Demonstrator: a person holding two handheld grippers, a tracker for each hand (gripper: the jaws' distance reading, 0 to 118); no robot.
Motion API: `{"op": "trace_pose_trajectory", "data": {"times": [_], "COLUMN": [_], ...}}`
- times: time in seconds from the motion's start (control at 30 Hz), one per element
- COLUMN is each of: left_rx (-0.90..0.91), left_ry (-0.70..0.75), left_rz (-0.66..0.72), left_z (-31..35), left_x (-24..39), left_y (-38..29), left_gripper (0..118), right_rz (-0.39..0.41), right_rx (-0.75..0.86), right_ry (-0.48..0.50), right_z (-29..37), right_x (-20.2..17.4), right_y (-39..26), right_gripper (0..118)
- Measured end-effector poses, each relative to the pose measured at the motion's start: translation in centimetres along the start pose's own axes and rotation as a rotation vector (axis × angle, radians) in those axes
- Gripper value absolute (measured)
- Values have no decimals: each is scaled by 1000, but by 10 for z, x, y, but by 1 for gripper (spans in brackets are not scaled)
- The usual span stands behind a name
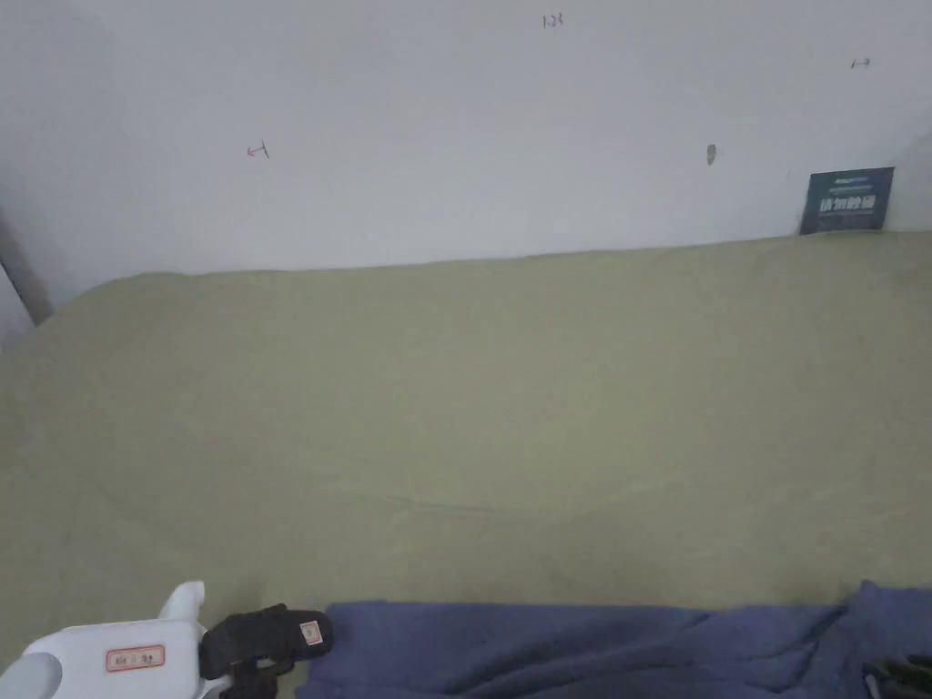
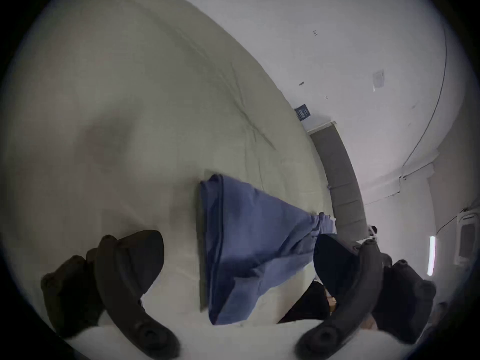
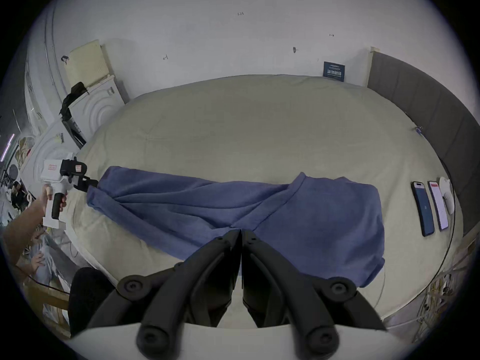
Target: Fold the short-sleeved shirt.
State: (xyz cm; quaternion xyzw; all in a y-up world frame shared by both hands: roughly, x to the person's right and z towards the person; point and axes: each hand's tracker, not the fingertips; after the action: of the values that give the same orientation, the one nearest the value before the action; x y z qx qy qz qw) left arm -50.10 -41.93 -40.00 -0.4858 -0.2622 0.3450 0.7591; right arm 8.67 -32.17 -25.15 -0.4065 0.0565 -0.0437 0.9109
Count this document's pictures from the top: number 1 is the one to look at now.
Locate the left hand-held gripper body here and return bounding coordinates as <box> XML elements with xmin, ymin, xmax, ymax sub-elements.
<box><xmin>0</xmin><ymin>580</ymin><xmax>241</xmax><ymax>699</ymax></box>

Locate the dark blue shirt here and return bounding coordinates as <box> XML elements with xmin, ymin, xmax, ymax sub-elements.
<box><xmin>297</xmin><ymin>579</ymin><xmax>932</xmax><ymax>699</ymax></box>

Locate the bed with pale green sheet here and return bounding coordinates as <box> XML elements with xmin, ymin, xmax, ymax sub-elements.
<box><xmin>0</xmin><ymin>229</ymin><xmax>932</xmax><ymax>699</ymax></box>

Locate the dark blue sign card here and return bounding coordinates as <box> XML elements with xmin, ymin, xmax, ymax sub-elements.
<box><xmin>799</xmin><ymin>167</ymin><xmax>897</xmax><ymax>236</ymax></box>

